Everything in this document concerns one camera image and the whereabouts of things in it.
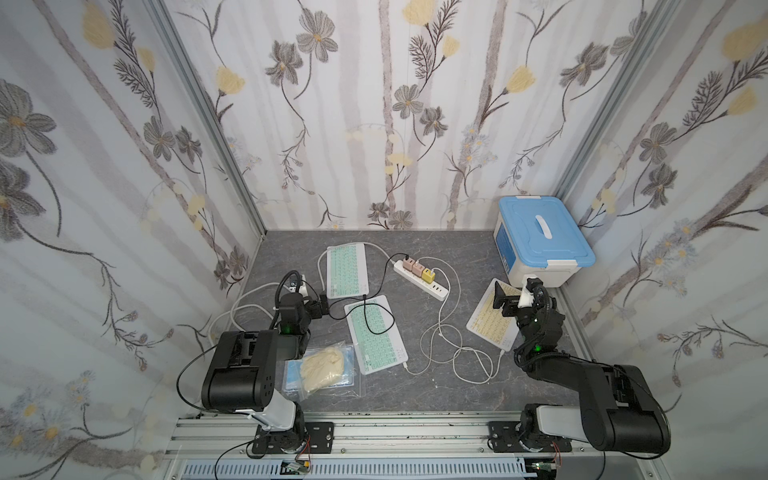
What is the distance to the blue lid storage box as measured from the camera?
3.03ft

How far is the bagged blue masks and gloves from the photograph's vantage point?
815mm

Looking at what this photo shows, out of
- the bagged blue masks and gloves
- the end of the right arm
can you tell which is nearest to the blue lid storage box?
the end of the right arm

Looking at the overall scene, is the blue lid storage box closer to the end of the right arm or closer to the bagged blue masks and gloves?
the end of the right arm
